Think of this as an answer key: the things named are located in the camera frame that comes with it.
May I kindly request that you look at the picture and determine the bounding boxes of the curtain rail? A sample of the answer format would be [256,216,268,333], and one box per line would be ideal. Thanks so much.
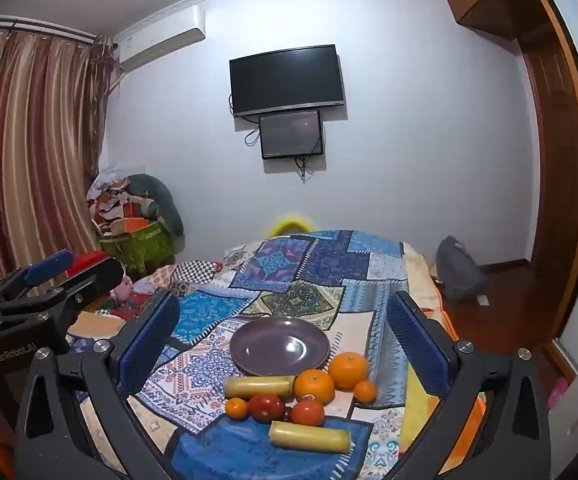
[0,14,97,41]

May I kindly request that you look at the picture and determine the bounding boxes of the large orange with sticker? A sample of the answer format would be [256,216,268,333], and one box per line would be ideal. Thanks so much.
[294,369,336,406]

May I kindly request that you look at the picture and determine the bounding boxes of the large orange with stem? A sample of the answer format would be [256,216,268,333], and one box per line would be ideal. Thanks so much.
[329,352,370,390]

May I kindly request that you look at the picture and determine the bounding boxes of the blue patchwork cloth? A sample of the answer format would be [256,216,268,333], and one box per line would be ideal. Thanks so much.
[69,230,484,480]

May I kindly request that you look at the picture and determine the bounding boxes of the red object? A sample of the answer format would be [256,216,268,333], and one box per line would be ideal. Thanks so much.
[66,254,110,277]

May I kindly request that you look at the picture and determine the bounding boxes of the yellow ring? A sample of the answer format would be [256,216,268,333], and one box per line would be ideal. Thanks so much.
[269,214,314,236]

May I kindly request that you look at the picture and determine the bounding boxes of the large black television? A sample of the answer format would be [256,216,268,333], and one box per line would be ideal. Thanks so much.
[229,44,346,118]

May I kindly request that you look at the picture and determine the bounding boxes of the small tangerine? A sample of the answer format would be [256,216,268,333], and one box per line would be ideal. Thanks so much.
[353,380,378,403]
[225,397,249,421]

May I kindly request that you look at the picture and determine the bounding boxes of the yellow orange blanket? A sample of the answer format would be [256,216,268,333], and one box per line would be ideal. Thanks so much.
[399,360,487,480]

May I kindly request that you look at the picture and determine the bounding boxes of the grey-green plush toy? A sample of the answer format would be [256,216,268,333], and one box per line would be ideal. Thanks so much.
[128,174,185,235]

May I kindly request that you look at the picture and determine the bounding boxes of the white air conditioner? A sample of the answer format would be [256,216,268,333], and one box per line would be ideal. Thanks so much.
[114,5,206,72]

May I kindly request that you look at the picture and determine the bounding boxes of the purple plate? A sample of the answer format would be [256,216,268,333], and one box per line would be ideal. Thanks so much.
[229,317,331,377]

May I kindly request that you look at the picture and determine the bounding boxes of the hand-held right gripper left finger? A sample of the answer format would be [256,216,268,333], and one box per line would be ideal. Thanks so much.
[15,287,182,480]

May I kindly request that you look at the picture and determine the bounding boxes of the brown wooden wardrobe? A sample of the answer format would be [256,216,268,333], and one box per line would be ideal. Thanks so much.
[439,0,578,376]

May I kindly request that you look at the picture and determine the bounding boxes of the small black monitor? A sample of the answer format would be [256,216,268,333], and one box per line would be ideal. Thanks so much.
[259,109,325,161]

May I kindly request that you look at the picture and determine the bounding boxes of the dark red tomato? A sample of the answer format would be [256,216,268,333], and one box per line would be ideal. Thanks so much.
[248,394,286,422]

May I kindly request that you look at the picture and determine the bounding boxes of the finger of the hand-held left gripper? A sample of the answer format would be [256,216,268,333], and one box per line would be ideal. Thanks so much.
[0,249,76,306]
[0,256,126,321]

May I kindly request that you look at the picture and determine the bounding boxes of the striped brown curtain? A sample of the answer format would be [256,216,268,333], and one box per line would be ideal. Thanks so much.
[0,27,115,286]

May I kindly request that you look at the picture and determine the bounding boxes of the grey backpack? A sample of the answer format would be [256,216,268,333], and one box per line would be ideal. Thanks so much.
[436,235,490,303]

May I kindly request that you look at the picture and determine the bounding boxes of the pink cloth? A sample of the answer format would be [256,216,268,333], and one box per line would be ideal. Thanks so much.
[112,280,142,306]

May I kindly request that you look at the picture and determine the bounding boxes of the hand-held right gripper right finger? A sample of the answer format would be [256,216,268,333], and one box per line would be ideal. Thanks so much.
[386,290,552,480]

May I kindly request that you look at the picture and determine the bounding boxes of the yellow-green bamboo shoot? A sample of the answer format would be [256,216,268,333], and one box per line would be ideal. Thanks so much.
[269,421,352,453]
[222,375,297,400]

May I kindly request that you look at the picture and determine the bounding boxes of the pile of clutter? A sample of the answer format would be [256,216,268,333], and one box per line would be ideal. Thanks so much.
[86,165,160,236]

